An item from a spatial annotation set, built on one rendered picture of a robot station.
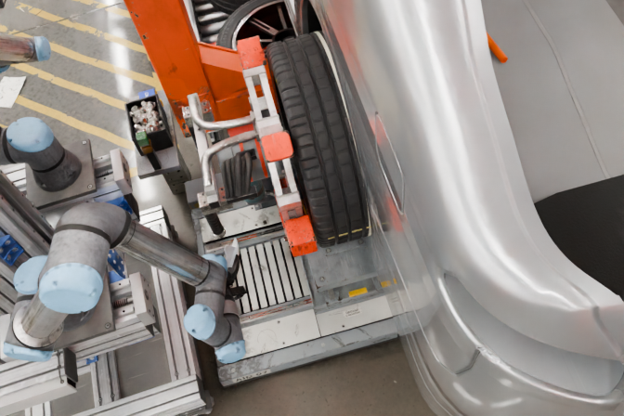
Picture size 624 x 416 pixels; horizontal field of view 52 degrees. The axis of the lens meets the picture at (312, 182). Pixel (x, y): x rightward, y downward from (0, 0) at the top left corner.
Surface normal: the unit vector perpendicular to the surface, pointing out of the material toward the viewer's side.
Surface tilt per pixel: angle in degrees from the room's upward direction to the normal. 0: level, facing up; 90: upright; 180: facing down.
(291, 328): 0
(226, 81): 90
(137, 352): 0
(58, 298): 84
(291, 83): 6
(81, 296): 85
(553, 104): 22
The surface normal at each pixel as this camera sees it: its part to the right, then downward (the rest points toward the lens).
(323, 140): 0.07, 0.05
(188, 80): 0.25, 0.80
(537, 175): -0.02, -0.26
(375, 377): -0.11, -0.55
